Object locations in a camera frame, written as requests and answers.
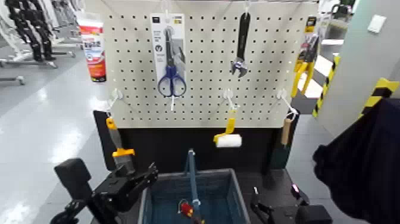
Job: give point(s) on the red and yellow tool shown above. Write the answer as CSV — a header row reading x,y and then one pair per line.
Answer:
x,y
187,209

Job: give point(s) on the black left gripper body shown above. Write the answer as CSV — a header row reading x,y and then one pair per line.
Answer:
x,y
115,190

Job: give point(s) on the white perforated pegboard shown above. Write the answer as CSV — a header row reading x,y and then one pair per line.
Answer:
x,y
206,47

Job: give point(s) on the blue plastic crate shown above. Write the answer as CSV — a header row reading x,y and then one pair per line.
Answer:
x,y
168,194

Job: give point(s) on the black adjustable wrench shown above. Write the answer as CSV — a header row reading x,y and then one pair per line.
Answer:
x,y
242,37

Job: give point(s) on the blue scissors in card package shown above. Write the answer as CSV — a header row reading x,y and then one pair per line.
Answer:
x,y
168,47

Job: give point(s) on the yellow black hazard corner guard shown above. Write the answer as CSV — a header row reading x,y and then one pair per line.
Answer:
x,y
379,92
326,84

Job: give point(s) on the red white sealant tube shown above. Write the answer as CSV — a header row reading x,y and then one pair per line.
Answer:
x,y
93,50

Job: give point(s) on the small yellow paint roller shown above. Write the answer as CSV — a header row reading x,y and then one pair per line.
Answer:
x,y
229,140

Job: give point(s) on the black backing board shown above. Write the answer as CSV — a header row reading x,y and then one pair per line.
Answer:
x,y
172,147

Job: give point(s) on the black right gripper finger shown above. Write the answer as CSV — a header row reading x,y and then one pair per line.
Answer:
x,y
255,197
298,194

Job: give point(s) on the white pegboard hook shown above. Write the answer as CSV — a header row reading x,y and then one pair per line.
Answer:
x,y
172,103
228,95
286,101
115,95
166,7
247,7

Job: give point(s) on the white wall switch plate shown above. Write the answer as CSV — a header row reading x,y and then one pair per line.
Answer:
x,y
376,23

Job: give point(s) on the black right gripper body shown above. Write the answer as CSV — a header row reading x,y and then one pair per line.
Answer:
x,y
300,215

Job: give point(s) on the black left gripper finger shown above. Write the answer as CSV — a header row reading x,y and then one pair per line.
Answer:
x,y
142,195
147,176

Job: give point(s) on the dark navy cloth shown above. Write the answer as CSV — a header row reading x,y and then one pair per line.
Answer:
x,y
365,162

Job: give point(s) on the yellow pliers in card package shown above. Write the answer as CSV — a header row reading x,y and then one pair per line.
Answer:
x,y
304,62

